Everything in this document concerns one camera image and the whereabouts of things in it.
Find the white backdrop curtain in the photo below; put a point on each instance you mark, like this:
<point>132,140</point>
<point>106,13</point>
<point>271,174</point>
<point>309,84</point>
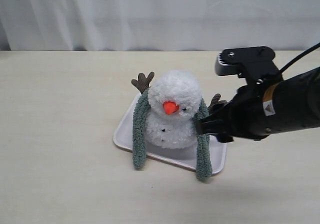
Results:
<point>157,25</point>

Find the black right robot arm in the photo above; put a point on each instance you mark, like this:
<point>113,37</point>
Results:
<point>297,102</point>

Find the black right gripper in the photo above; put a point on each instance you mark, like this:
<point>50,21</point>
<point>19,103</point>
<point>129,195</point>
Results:
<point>249,115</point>

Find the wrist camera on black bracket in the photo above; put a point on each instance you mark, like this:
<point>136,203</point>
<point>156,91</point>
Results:
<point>254,64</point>

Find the green fuzzy scarf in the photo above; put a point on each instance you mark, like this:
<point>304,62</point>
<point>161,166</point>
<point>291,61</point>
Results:
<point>168,122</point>

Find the white plastic tray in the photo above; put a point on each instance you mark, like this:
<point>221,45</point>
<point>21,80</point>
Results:
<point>183,158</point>

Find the white plush snowman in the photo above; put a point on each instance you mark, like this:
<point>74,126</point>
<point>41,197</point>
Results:
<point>171,83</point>

